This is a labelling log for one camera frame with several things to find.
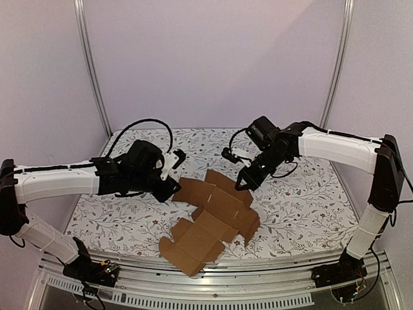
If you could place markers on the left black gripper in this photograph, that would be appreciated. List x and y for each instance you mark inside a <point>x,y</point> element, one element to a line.
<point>164,194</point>

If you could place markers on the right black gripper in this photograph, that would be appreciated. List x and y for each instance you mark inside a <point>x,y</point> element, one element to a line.
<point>253,172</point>

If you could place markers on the brown cardboard box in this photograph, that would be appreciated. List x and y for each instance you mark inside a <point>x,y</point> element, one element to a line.
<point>213,219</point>

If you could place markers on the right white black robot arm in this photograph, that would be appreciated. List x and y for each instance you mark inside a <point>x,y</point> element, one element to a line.
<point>379,157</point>

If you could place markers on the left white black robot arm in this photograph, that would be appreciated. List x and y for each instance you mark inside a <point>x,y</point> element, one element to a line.
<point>143,169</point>

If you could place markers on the floral patterned table mat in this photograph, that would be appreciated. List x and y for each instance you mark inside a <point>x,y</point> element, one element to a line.
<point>302,208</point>

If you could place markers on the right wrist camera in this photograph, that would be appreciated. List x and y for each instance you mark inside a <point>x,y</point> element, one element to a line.
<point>237,156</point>

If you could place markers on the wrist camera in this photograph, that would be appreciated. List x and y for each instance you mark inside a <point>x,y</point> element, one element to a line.
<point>237,156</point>
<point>170,161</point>

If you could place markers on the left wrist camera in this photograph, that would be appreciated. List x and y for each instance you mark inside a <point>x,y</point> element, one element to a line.
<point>170,161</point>

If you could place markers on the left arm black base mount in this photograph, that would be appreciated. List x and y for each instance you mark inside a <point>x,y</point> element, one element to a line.
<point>85,270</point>

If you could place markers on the front aluminium rail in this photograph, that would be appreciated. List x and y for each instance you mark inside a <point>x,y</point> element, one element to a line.
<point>265,283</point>

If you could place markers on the right aluminium frame post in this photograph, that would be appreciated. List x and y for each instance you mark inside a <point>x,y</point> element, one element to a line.
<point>339,62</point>

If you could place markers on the aluminium frame post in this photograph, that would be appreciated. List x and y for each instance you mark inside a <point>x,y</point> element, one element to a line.
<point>339,62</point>
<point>79,7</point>

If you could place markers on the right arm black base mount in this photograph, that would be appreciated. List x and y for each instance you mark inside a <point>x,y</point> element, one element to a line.
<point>346,269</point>

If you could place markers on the left aluminium frame post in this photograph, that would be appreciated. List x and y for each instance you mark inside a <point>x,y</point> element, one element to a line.
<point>79,7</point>

